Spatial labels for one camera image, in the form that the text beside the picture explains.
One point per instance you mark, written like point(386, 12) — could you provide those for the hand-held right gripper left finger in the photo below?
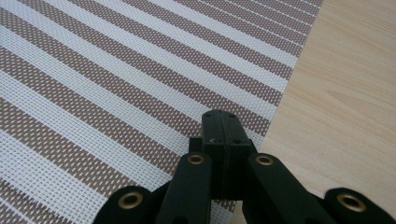
point(214, 137)

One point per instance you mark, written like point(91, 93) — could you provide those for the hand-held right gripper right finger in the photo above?
point(238, 133)

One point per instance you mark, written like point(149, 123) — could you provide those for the striped woven placemat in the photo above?
point(93, 93)

